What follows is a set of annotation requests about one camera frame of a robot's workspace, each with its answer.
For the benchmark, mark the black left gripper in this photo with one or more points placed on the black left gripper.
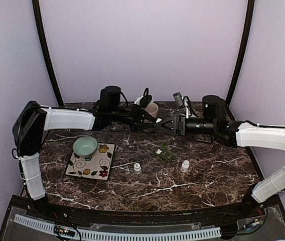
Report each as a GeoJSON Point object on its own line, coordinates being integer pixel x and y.
{"type": "Point", "coordinates": [138, 118]}

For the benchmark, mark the black frame post right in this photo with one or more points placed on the black frame post right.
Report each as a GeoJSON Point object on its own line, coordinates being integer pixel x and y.
{"type": "Point", "coordinates": [241, 52]}

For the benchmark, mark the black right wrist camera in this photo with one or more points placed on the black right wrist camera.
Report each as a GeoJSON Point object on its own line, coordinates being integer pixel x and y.
{"type": "Point", "coordinates": [178, 99]}

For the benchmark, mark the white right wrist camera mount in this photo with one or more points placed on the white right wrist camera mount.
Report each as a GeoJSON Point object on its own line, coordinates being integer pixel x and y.
{"type": "Point", "coordinates": [187, 109]}

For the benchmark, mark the square floral plate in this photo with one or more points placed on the square floral plate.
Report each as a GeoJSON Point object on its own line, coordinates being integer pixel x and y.
{"type": "Point", "coordinates": [95, 167]}

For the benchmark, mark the green weekly pill organizer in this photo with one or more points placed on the green weekly pill organizer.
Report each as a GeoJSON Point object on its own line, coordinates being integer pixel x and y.
{"type": "Point", "coordinates": [166, 154]}

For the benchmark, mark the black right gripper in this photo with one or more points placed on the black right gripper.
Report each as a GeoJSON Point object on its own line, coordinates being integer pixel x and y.
{"type": "Point", "coordinates": [179, 125]}

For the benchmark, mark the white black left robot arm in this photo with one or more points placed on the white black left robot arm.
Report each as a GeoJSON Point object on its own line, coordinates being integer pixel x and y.
{"type": "Point", "coordinates": [35, 119]}

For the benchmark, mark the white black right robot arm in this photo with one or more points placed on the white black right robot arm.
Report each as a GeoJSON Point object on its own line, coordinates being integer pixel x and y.
{"type": "Point", "coordinates": [232, 134]}

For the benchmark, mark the black frame post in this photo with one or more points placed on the black frame post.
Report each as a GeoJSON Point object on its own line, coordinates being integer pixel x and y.
{"type": "Point", "coordinates": [45, 52]}
{"type": "Point", "coordinates": [241, 52]}

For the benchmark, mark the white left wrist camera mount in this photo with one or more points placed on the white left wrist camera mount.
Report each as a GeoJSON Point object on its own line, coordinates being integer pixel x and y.
{"type": "Point", "coordinates": [139, 100]}

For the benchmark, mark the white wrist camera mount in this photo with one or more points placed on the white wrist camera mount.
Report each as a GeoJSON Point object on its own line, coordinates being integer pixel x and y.
{"type": "Point", "coordinates": [139, 100]}
{"type": "Point", "coordinates": [187, 109]}

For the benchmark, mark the plain celadon green bowl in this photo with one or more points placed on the plain celadon green bowl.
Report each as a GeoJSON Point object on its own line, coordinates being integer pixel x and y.
{"type": "Point", "coordinates": [85, 146]}

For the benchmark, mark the black front table rail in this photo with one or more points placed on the black front table rail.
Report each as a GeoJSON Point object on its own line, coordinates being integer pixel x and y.
{"type": "Point", "coordinates": [225, 215]}

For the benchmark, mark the white mug with coral pattern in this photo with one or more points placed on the white mug with coral pattern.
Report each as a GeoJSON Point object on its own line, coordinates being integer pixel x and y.
{"type": "Point", "coordinates": [152, 109]}

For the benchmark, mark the white pill bottle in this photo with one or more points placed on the white pill bottle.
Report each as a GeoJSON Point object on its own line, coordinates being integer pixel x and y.
{"type": "Point", "coordinates": [185, 166]}
{"type": "Point", "coordinates": [137, 167]}

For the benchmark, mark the black frame post left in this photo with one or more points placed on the black frame post left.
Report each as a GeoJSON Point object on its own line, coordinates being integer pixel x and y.
{"type": "Point", "coordinates": [45, 52]}

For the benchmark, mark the white slotted cable duct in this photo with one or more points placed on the white slotted cable duct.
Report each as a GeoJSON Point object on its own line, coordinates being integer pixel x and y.
{"type": "Point", "coordinates": [116, 232]}

